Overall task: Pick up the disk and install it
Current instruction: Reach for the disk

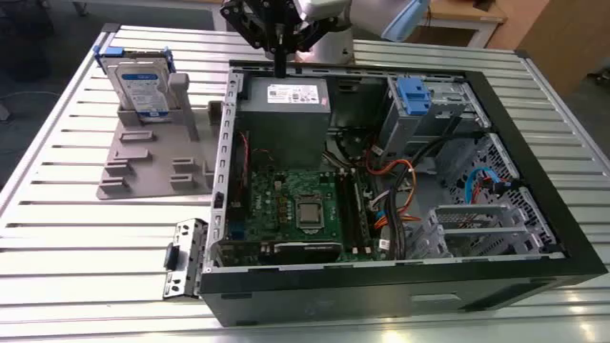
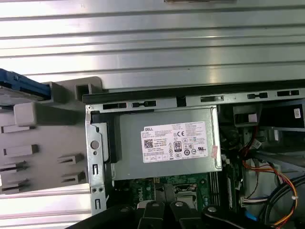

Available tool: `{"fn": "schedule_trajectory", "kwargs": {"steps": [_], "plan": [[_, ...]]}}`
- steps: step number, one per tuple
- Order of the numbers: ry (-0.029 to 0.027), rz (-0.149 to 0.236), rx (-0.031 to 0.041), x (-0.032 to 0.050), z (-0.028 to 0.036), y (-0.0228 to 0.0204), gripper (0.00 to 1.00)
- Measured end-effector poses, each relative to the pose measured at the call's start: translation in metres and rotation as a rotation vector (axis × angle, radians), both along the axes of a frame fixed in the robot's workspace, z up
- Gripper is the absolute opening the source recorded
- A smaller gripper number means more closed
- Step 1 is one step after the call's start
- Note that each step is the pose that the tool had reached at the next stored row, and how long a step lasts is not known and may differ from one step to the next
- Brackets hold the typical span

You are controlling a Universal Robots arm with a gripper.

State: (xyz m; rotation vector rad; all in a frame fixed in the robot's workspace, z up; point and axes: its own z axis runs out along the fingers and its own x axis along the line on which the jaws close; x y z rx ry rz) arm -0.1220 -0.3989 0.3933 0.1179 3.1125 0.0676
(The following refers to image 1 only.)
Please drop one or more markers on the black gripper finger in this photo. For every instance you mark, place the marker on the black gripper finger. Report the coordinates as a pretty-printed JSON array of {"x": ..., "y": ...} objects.
[
  {"x": 247, "y": 28},
  {"x": 312, "y": 35}
]

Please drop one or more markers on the hard disk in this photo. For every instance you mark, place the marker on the hard disk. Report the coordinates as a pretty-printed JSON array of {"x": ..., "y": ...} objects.
[{"x": 141, "y": 89}]

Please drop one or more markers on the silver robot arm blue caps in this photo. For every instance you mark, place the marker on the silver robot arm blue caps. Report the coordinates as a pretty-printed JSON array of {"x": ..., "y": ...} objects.
[{"x": 334, "y": 46}]

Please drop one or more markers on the metal disk bay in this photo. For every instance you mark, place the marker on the metal disk bay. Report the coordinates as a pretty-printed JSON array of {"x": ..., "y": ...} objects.
[{"x": 481, "y": 231}]

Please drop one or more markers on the blue drive latch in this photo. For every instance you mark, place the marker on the blue drive latch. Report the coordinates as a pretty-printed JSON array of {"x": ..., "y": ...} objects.
[{"x": 412, "y": 96}]

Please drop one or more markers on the grey power supply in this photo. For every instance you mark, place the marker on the grey power supply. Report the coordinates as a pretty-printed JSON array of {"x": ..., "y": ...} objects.
[{"x": 286, "y": 135}]

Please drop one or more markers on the metal optical drive cage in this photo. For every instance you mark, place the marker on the metal optical drive cage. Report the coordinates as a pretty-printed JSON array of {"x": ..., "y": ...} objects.
[{"x": 405, "y": 132}]

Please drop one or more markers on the green motherboard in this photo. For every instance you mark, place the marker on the green motherboard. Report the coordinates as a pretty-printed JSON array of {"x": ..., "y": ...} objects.
[{"x": 310, "y": 182}]

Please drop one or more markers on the grey parts rack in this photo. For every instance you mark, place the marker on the grey parts rack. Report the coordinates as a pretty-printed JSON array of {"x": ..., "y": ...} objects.
[{"x": 158, "y": 171}]

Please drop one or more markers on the CPU socket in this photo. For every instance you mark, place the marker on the CPU socket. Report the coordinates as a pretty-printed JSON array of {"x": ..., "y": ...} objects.
[{"x": 310, "y": 197}]

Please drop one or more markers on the silver CPU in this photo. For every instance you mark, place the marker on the silver CPU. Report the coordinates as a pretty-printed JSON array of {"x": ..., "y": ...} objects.
[{"x": 310, "y": 214}]

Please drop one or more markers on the black RAM stick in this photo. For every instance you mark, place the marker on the black RAM stick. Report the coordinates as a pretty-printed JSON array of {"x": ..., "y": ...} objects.
[{"x": 361, "y": 214}]

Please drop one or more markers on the brown wooden cabinet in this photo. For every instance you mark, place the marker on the brown wooden cabinet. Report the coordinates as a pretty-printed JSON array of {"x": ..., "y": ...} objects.
[{"x": 572, "y": 35}]

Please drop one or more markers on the black graphics card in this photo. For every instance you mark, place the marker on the black graphics card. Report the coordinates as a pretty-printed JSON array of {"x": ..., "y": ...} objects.
[{"x": 305, "y": 250}]

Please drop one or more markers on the black PC case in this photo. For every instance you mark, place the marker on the black PC case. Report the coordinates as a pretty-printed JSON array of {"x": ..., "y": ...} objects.
[{"x": 334, "y": 300}]

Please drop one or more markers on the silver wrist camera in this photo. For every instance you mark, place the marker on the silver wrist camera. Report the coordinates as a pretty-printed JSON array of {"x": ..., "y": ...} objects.
[{"x": 324, "y": 9}]

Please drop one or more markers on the wooden desk white frame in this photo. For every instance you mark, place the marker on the wooden desk white frame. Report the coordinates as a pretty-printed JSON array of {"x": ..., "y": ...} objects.
[{"x": 468, "y": 10}]

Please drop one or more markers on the metal slot retainer bracket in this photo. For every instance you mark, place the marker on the metal slot retainer bracket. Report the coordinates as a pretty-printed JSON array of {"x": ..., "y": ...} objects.
[{"x": 189, "y": 250}]

